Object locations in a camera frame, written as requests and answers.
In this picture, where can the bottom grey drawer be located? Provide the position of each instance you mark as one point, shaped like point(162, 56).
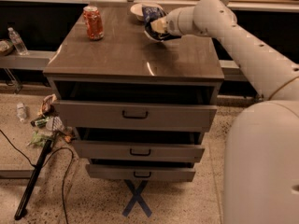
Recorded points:
point(140, 173)

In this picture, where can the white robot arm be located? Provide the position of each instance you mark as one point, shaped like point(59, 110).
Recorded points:
point(261, 163)

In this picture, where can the small bottle on floor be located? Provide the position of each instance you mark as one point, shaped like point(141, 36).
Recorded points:
point(21, 112)

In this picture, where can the grey drawer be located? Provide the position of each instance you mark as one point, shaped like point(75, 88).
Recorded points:
point(138, 151)
point(135, 116)
point(140, 173)

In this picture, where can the clear cup on floor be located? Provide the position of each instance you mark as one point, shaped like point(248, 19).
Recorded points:
point(55, 124)

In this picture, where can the green wrapper on floor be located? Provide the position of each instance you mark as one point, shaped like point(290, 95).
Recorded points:
point(39, 139)

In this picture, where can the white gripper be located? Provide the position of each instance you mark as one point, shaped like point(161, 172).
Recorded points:
point(172, 23)

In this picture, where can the blue tape cross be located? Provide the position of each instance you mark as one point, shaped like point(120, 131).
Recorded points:
point(136, 198)

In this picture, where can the crumpled snack wrapper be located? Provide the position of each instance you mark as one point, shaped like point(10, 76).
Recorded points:
point(47, 104)

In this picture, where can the blue chip bag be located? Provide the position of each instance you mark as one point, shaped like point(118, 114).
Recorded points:
point(152, 16)

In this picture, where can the middle grey drawer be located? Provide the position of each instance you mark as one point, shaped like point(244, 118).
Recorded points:
point(138, 151)

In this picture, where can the orange soda can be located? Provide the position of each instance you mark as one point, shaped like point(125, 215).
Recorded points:
point(93, 21)

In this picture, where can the black bar on floor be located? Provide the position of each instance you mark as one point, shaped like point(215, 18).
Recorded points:
point(21, 210)

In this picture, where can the clear plastic water bottle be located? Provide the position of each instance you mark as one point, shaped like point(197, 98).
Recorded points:
point(17, 41)

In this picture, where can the white paper bowl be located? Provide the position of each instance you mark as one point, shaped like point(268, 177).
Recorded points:
point(136, 9)

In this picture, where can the bowl on left shelf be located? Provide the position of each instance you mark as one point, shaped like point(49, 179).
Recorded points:
point(6, 47)

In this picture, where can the green can on floor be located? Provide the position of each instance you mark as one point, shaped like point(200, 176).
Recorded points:
point(40, 123)

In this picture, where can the grey drawer cabinet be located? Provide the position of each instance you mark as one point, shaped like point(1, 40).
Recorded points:
point(126, 67)

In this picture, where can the top grey drawer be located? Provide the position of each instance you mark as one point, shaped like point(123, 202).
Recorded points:
point(135, 116)

